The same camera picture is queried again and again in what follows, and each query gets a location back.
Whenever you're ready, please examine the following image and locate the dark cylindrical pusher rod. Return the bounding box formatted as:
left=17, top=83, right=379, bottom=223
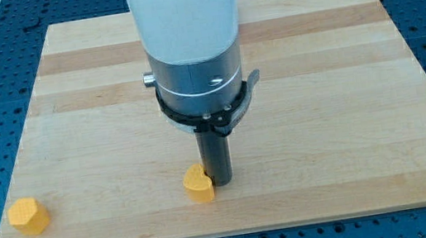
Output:
left=195, top=131, right=232, bottom=187

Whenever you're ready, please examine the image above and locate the black clamp ring with lever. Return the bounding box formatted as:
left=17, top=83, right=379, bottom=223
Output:
left=156, top=69, right=260, bottom=137

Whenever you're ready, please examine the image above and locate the yellow heart block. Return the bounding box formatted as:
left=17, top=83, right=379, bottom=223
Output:
left=183, top=164, right=215, bottom=203

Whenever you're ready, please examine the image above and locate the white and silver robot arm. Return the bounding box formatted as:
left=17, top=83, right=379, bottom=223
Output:
left=126, top=0, right=260, bottom=187

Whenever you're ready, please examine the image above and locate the light wooden board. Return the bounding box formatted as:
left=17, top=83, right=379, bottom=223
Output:
left=0, top=0, right=426, bottom=238

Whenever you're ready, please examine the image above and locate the yellow hexagon block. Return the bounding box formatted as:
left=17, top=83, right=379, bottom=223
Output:
left=7, top=197, right=51, bottom=236

